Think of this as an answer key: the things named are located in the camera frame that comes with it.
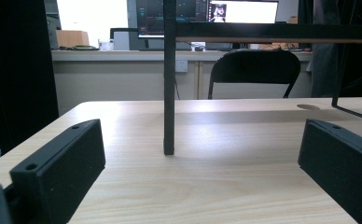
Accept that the white cup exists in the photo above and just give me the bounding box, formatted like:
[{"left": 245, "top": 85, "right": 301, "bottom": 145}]
[{"left": 97, "top": 38, "right": 115, "bottom": 51}]

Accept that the black power cable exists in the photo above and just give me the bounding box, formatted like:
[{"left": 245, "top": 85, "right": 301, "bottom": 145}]
[{"left": 174, "top": 72, "right": 181, "bottom": 101}]

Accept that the white box with black frame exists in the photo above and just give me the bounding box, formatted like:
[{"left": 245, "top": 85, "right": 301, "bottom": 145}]
[{"left": 109, "top": 27, "right": 140, "bottom": 51}]

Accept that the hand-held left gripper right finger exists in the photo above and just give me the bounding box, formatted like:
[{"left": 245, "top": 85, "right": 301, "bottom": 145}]
[{"left": 297, "top": 118, "right": 362, "bottom": 224}]

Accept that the black two-tier shelf rack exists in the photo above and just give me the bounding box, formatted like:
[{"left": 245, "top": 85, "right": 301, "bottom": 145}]
[{"left": 162, "top": 0, "right": 362, "bottom": 156}]

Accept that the dark computer monitor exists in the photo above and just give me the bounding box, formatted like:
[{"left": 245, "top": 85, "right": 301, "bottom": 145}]
[{"left": 134, "top": 0, "right": 210, "bottom": 39}]

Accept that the white wall socket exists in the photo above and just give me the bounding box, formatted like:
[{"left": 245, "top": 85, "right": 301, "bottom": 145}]
[{"left": 174, "top": 59, "right": 189, "bottom": 74}]

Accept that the bright computer monitor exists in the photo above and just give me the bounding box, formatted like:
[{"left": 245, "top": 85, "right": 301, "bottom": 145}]
[{"left": 207, "top": 0, "right": 279, "bottom": 24}]

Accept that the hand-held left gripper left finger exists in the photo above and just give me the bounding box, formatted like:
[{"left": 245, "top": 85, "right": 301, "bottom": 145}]
[{"left": 9, "top": 119, "right": 106, "bottom": 224}]

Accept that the black chair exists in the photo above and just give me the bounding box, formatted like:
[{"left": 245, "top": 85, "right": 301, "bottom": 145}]
[{"left": 207, "top": 49, "right": 301, "bottom": 100}]

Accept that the cardboard box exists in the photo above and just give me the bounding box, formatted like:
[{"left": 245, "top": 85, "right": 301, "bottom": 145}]
[{"left": 55, "top": 29, "right": 91, "bottom": 49}]

